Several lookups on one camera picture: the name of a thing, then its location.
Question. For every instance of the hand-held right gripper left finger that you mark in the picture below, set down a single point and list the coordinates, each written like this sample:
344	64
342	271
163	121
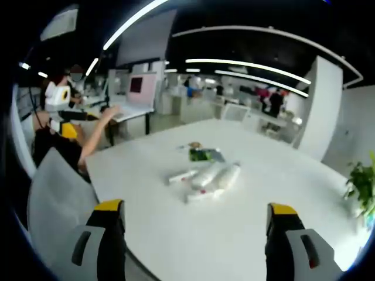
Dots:
109	234

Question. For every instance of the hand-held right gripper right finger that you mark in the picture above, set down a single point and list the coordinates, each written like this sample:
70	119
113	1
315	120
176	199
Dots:
282	234

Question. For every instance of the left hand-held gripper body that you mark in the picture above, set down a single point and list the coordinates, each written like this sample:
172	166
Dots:
55	98

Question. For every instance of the white skincare tube red cap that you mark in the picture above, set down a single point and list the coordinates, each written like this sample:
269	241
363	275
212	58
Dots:
202	195

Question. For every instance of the white skincare tube red print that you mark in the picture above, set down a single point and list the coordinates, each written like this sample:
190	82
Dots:
181	176

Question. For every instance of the brown lidded skincare jar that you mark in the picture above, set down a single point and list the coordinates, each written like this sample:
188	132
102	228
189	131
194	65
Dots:
195	144

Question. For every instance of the white background desk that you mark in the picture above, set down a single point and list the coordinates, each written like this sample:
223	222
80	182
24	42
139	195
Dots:
132	112

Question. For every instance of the grey chair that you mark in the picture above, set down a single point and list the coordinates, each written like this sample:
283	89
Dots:
61	199

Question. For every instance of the pink panel with dark square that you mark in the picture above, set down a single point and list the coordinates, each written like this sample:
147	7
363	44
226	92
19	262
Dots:
146	90

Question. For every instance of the rectangular ceiling light panel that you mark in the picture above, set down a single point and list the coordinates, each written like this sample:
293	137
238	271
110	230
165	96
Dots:
60	24

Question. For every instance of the green potted plant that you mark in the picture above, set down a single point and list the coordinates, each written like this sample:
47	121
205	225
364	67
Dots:
361	181

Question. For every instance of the white hanging screen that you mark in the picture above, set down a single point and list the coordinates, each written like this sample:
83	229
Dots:
146	41

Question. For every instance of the silver grey pouch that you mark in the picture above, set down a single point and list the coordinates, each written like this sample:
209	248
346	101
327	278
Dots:
219	155

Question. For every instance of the long ceiling light strip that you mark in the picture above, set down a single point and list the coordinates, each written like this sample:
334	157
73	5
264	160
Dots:
249	65
263	80
129	24

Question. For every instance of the green packet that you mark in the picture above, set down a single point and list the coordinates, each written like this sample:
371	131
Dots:
200	154

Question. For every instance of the white pillar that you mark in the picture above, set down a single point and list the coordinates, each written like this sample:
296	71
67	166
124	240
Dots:
322	111

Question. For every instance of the white mesh chair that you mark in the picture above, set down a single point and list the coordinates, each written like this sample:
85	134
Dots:
235	112

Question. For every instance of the white curved ceiling rail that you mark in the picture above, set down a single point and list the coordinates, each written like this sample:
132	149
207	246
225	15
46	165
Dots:
263	31

